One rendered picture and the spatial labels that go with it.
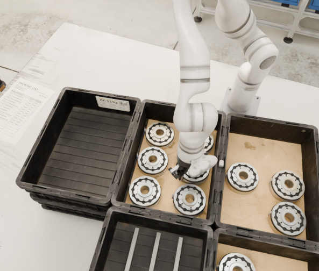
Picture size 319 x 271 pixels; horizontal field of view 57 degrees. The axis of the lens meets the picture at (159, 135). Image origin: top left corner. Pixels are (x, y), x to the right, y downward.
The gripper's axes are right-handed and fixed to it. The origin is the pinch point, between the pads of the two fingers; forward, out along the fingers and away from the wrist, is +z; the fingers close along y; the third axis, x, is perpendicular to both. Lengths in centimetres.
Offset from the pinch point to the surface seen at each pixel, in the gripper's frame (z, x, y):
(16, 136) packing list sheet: 16, -58, 45
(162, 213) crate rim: -7.6, 9.1, 15.4
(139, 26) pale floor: 85, -174, -77
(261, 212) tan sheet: 2.3, 22.9, -12.6
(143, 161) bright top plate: -0.8, -10.9, 10.1
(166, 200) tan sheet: 2.4, 3.8, 10.4
